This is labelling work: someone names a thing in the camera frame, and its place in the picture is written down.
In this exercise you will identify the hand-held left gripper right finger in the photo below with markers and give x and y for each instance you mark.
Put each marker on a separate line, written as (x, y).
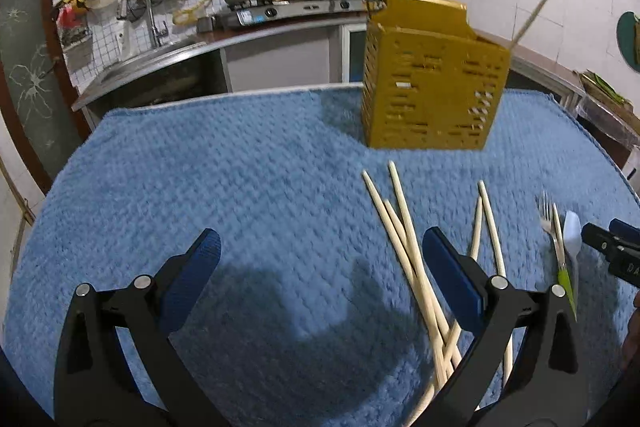
(450, 277)

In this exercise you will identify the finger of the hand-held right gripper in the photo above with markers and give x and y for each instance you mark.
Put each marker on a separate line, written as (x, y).
(625, 228)
(600, 237)

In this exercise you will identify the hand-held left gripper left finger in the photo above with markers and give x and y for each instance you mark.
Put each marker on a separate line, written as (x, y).
(197, 264)

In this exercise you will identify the light blue plastic spoon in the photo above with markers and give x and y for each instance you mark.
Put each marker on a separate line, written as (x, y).
(572, 232)

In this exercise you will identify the yellow plastic utensil holder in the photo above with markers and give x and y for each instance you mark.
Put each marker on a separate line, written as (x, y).
(435, 82)

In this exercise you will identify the person's right hand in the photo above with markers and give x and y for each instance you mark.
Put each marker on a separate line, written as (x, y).
(634, 342)

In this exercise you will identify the blue textured mat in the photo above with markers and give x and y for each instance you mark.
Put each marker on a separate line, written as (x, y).
(250, 187)

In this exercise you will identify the box of vegetables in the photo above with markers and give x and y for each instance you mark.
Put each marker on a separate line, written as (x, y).
(607, 89)

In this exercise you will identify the green round object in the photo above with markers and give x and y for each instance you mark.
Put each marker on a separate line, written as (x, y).
(630, 39)

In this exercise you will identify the steel sink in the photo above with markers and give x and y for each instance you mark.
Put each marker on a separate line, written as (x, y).
(150, 62)

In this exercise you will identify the kitchen counter cabinet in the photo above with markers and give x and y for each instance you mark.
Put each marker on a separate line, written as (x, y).
(280, 57)

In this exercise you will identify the small steel cup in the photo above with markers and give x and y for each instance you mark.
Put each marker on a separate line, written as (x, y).
(205, 24)

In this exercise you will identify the steel faucet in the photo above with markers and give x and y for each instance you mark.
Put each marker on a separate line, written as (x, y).
(156, 22)

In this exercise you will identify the brown framed glass door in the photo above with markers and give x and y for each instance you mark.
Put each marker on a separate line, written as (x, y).
(30, 72)

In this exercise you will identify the steel gas stove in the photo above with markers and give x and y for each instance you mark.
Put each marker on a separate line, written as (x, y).
(290, 12)

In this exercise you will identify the red bag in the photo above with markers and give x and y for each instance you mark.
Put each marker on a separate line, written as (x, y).
(70, 14)

